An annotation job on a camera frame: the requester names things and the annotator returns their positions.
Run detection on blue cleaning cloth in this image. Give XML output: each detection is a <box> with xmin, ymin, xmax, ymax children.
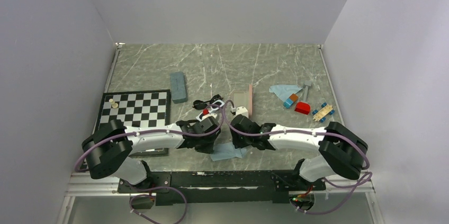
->
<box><xmin>210</xmin><ymin>142</ymin><xmax>247</xmax><ymax>161</ymax></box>

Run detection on pink glasses case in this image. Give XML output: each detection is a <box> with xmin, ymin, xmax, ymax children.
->
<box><xmin>231</xmin><ymin>84</ymin><xmax>253</xmax><ymax>118</ymax></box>

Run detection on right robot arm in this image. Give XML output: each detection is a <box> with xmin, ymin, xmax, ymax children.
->
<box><xmin>229</xmin><ymin>115</ymin><xmax>369</xmax><ymax>190</ymax></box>

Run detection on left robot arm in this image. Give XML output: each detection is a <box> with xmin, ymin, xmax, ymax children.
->
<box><xmin>79</xmin><ymin>117</ymin><xmax>222</xmax><ymax>192</ymax></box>

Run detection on black sunglasses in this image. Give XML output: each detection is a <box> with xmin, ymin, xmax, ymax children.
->
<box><xmin>192</xmin><ymin>94</ymin><xmax>223</xmax><ymax>110</ymax></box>

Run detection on grey blue glasses case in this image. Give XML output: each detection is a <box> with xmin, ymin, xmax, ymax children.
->
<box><xmin>169</xmin><ymin>71</ymin><xmax>188</xmax><ymax>104</ymax></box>

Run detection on black white chessboard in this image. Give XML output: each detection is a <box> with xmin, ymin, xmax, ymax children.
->
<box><xmin>88</xmin><ymin>90</ymin><xmax>172</xmax><ymax>157</ymax></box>

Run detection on blue orange toy block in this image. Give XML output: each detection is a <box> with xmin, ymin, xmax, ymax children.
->
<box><xmin>283</xmin><ymin>93</ymin><xmax>299</xmax><ymax>109</ymax></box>

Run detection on red toy block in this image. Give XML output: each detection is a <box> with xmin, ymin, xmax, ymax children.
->
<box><xmin>294</xmin><ymin>102</ymin><xmax>311</xmax><ymax>115</ymax></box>

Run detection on wooden toy car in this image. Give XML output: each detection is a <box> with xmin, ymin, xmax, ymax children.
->
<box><xmin>312</xmin><ymin>102</ymin><xmax>335</xmax><ymax>123</ymax></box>

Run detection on grey toy hammer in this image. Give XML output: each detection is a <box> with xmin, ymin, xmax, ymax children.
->
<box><xmin>302</xmin><ymin>80</ymin><xmax>312</xmax><ymax>103</ymax></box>

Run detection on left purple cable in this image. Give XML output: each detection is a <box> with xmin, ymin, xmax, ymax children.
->
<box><xmin>74</xmin><ymin>104</ymin><xmax>225</xmax><ymax>224</ymax></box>

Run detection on purple cable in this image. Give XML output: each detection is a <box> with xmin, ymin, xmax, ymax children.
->
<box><xmin>74</xmin><ymin>104</ymin><xmax>225</xmax><ymax>224</ymax></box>
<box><xmin>222</xmin><ymin>100</ymin><xmax>373</xmax><ymax>216</ymax></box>

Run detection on white frame sunglasses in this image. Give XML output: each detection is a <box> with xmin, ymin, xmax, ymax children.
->
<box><xmin>196</xmin><ymin>100</ymin><xmax>225</xmax><ymax>121</ymax></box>

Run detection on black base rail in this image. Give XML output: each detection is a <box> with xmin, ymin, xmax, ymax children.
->
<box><xmin>117</xmin><ymin>169</ymin><xmax>327</xmax><ymax>206</ymax></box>

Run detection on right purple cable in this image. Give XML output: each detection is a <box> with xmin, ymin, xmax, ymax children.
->
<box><xmin>222</xmin><ymin>100</ymin><xmax>373</xmax><ymax>216</ymax></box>

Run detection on aluminium frame rail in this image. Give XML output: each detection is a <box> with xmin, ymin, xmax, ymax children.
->
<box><xmin>66</xmin><ymin>173</ymin><xmax>375</xmax><ymax>196</ymax></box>

